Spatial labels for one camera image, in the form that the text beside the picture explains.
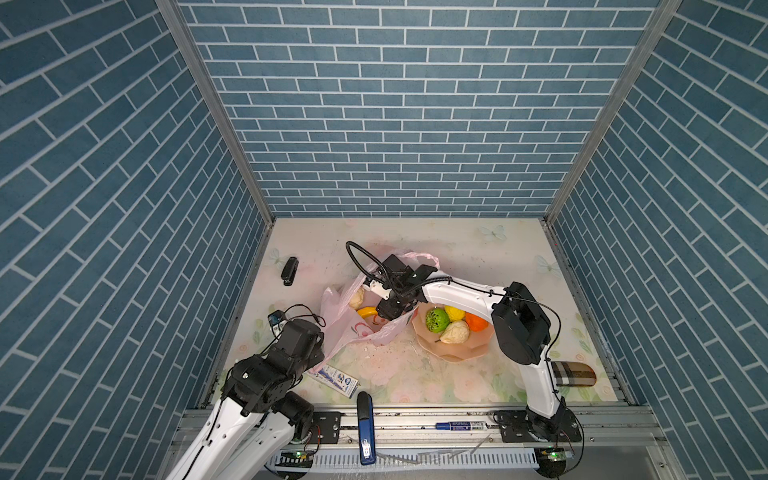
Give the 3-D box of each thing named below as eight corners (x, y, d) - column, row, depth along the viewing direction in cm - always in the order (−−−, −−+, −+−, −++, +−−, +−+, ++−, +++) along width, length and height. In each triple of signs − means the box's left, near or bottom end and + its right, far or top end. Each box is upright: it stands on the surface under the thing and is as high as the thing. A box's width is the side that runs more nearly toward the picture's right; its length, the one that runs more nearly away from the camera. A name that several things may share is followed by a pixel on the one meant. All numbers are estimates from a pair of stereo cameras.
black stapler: (282, 285, 103) (279, 278, 100) (292, 263, 109) (289, 255, 106) (291, 286, 103) (288, 279, 100) (300, 263, 109) (297, 256, 106)
